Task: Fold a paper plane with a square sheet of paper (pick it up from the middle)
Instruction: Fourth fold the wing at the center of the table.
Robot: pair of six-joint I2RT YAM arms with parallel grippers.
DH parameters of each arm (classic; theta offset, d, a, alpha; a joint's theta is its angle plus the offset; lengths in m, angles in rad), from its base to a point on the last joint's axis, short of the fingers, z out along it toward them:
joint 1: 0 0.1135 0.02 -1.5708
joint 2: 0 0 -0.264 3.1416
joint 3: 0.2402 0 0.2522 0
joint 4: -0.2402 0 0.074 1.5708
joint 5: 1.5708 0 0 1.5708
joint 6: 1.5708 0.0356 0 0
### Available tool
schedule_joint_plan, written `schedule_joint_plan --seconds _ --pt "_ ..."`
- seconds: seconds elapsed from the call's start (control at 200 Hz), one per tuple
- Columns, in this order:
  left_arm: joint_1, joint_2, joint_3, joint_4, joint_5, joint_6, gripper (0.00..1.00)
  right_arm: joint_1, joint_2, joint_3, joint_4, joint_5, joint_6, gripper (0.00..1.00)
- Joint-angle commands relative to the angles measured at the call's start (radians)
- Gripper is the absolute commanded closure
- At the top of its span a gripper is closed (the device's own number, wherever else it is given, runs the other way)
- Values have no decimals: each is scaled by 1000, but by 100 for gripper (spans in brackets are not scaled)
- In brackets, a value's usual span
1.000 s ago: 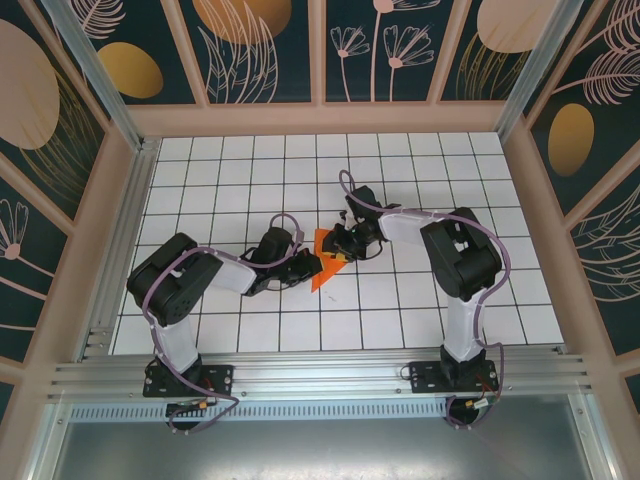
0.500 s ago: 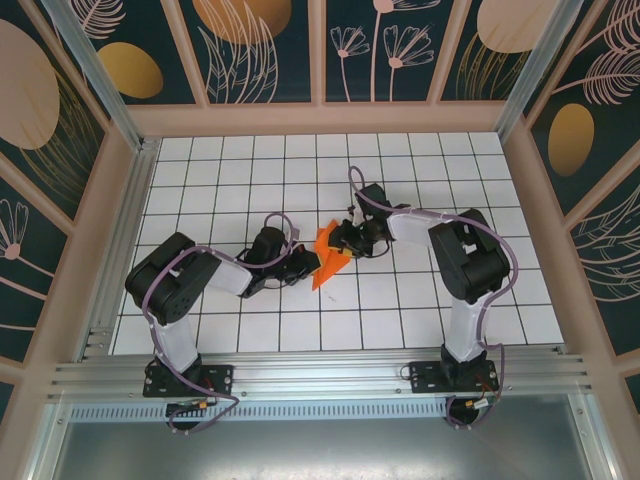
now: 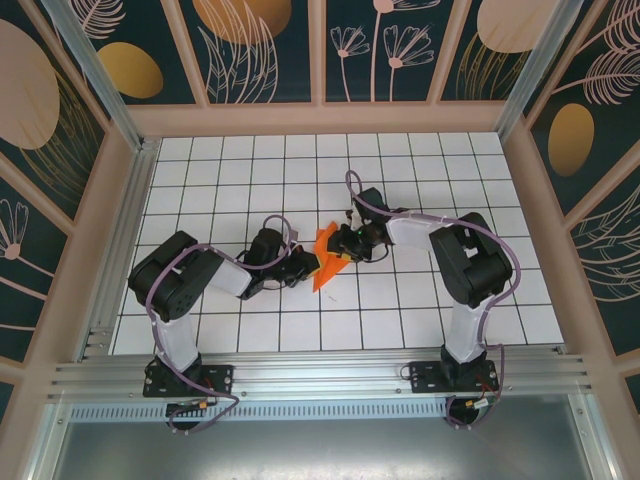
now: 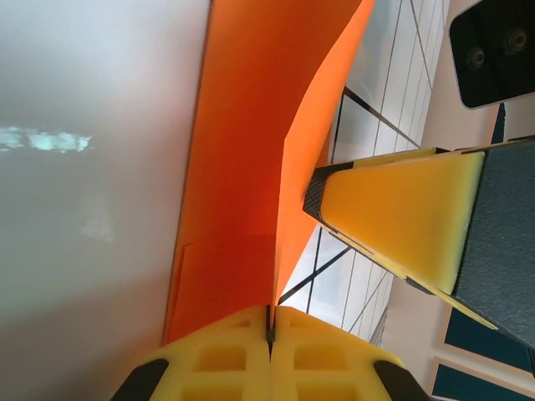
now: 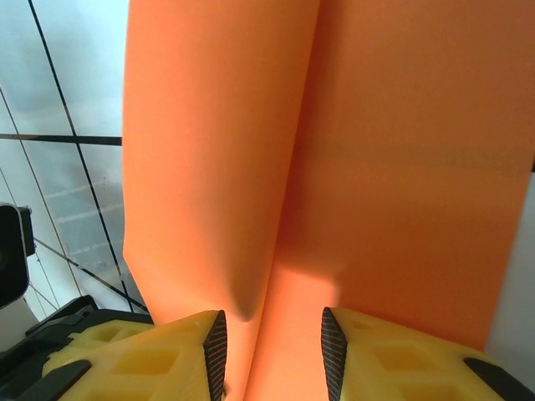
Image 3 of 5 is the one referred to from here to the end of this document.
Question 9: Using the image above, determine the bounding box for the orange square paper sheet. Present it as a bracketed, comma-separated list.
[310, 223, 351, 294]

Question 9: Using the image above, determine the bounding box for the grey metal sheet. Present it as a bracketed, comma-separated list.
[37, 419, 609, 480]

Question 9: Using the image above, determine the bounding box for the long aluminium mounting rail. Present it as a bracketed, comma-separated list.
[47, 352, 594, 401]

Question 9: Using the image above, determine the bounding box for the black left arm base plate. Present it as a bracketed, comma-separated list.
[142, 363, 236, 400]

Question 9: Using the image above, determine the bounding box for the aluminium side rail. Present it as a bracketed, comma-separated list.
[77, 137, 161, 361]

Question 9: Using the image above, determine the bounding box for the perforated metal cable duct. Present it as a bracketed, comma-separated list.
[69, 404, 576, 424]

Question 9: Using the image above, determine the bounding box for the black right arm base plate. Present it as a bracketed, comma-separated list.
[408, 359, 500, 396]

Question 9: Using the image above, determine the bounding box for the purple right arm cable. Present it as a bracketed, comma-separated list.
[344, 170, 524, 431]

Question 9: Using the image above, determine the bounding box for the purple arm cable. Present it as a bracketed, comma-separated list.
[147, 214, 296, 436]
[344, 170, 524, 431]

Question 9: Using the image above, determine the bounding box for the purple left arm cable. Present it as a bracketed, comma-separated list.
[147, 214, 296, 436]

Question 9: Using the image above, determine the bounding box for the aluminium corner post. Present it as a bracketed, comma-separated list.
[497, 0, 584, 144]
[39, 0, 146, 151]

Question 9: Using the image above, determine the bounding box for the aluminium frame bar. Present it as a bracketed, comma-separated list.
[19, 399, 76, 480]
[569, 394, 626, 480]

